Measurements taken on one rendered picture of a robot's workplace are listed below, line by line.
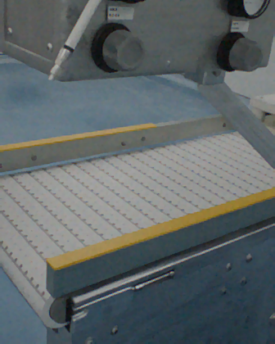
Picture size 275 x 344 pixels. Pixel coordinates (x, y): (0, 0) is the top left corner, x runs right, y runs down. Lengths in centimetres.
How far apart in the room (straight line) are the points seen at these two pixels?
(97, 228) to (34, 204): 9
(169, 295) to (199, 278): 5
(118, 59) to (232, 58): 12
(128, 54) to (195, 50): 8
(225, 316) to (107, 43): 56
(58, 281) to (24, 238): 11
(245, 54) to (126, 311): 29
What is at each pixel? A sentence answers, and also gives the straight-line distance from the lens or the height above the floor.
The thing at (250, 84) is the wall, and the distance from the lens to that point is 476.
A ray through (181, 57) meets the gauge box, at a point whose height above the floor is 113.
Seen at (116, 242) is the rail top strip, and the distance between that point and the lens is 46.
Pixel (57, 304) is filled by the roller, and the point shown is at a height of 89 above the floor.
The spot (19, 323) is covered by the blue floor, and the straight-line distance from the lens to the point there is 179.
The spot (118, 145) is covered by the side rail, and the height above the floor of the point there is 92.
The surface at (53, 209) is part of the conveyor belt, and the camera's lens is 59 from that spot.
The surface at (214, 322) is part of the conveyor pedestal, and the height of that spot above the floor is 70.
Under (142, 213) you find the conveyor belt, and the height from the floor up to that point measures 91.
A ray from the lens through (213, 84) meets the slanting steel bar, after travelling 48.
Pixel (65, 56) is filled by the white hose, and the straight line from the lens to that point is 28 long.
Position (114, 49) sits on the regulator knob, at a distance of 31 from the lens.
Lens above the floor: 120
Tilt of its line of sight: 23 degrees down
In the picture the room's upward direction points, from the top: 6 degrees clockwise
